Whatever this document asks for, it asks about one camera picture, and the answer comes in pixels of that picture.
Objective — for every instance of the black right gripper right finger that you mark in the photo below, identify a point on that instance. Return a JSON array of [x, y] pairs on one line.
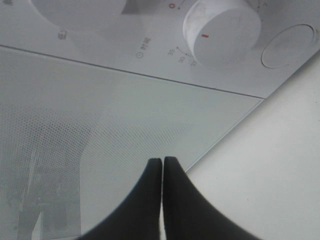
[[188, 215]]

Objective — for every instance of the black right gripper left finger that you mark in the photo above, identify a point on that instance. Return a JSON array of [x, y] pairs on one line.
[[137, 217]]

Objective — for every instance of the white microwave door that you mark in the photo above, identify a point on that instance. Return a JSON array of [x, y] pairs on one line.
[[75, 138]]

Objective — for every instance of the round door release button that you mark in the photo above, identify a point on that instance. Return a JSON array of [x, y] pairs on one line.
[[287, 46]]

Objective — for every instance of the white microwave oven body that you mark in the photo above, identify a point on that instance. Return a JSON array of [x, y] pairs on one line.
[[147, 39]]

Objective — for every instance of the lower white timer knob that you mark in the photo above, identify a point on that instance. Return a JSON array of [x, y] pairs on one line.
[[220, 32]]

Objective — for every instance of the upper white power knob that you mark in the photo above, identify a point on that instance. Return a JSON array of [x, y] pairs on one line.
[[80, 15]]

